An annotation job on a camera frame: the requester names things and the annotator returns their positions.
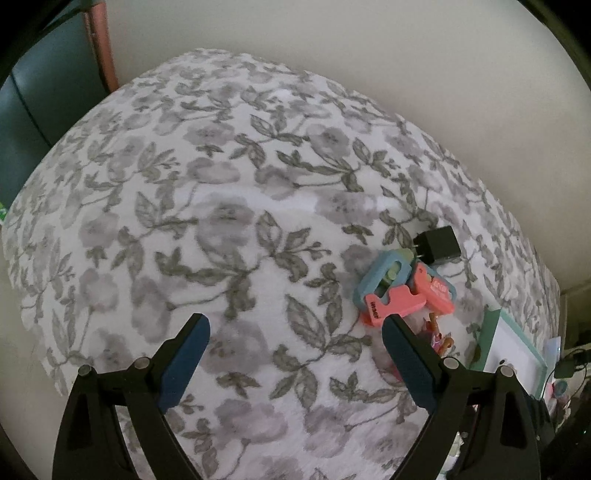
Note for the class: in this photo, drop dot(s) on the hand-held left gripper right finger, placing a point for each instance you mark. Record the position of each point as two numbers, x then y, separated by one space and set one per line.
411 364

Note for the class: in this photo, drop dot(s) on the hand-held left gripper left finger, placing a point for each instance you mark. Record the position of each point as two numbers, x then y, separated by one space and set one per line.
184 364

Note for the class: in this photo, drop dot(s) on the white tray with teal rim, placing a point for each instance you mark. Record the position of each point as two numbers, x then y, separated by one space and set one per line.
512 344

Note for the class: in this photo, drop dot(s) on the toy figure with brown feet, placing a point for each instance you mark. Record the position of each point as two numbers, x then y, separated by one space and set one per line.
438 341

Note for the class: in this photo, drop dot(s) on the coral plastic clip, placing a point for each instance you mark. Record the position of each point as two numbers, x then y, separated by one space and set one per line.
431 288
397 300

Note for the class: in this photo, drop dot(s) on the black charger block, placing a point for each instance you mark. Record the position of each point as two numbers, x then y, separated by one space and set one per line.
438 244

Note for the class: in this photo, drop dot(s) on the dark object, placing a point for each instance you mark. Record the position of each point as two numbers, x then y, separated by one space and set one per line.
540 415

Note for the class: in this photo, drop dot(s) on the white paper piece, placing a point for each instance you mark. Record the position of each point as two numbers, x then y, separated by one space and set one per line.
555 346

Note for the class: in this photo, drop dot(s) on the pink and teal container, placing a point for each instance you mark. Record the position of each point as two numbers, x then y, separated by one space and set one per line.
561 390

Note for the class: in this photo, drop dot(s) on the grey floral blanket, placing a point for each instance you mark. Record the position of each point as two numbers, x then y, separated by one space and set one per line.
231 184

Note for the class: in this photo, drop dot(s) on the green object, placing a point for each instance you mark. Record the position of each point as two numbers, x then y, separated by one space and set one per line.
2 214

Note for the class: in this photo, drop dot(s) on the pink wooden strip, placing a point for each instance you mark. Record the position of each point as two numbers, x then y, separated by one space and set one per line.
99 41

